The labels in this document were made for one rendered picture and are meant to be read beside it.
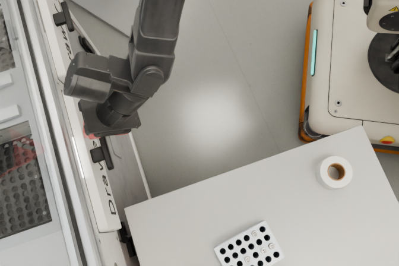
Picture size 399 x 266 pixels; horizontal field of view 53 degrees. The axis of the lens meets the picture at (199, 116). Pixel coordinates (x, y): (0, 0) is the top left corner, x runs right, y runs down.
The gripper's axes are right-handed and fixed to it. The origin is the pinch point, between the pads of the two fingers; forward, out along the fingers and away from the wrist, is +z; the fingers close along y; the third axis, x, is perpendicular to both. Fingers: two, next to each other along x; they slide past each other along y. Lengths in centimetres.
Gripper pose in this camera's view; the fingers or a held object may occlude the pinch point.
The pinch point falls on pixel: (94, 132)
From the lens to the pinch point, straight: 80.6
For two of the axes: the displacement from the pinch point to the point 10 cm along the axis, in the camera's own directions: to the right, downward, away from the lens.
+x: 3.2, 9.1, -2.6
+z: -5.3, 4.0, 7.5
